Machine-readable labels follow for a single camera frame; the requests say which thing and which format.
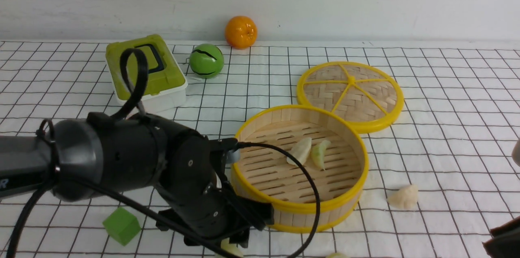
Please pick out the orange toy fruit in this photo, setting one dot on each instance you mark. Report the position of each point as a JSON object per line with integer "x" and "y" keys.
{"x": 241, "y": 32}

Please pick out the white grid tablecloth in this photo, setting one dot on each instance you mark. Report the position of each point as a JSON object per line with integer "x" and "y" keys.
{"x": 453, "y": 139}

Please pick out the green lidded white box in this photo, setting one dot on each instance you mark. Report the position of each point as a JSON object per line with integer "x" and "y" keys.
{"x": 166, "y": 88}

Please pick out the pale dumpling bottom edge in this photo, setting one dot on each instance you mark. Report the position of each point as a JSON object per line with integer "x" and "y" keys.
{"x": 337, "y": 255}

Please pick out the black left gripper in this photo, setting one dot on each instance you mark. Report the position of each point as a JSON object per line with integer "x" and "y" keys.
{"x": 215, "y": 216}

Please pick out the cream white dumpling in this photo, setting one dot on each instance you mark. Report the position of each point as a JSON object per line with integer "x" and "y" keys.
{"x": 301, "y": 150}

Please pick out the pale green dumpling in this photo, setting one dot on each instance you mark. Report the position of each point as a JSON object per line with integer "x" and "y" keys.
{"x": 231, "y": 248}
{"x": 318, "y": 154}

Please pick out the bamboo steamer lid yellow rim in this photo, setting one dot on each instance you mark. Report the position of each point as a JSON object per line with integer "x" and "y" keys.
{"x": 365, "y": 97}

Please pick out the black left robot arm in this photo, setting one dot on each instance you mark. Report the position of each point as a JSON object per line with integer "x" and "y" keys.
{"x": 185, "y": 167}

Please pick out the pale green bottom dumpling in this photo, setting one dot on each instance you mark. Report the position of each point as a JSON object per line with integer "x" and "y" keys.
{"x": 231, "y": 248}

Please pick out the bamboo steamer tray yellow rim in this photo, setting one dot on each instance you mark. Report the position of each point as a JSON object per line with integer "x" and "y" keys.
{"x": 280, "y": 189}

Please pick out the green foam cube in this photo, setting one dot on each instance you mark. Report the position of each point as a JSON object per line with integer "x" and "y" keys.
{"x": 122, "y": 226}

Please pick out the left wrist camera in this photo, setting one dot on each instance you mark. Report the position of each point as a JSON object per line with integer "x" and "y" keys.
{"x": 225, "y": 151}

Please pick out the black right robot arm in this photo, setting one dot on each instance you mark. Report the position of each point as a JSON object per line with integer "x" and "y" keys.
{"x": 505, "y": 241}

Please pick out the green toy watermelon ball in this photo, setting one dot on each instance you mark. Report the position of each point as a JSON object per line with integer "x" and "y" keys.
{"x": 206, "y": 60}

